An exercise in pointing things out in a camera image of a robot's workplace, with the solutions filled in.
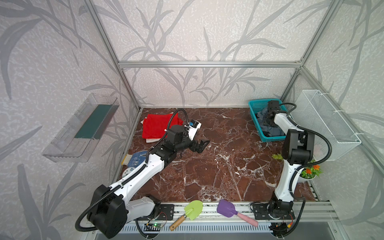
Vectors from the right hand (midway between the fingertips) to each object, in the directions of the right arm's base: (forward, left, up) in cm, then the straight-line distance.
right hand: (270, 118), depth 102 cm
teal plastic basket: (+16, +4, -4) cm, 17 cm away
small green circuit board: (-61, +72, -10) cm, 95 cm away
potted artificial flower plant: (-40, -5, +4) cm, 40 cm away
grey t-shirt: (-9, +3, -3) cm, 10 cm away
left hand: (-23, +46, +15) cm, 54 cm away
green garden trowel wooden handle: (-54, +52, -7) cm, 75 cm away
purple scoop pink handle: (-54, +35, -6) cm, 64 cm away
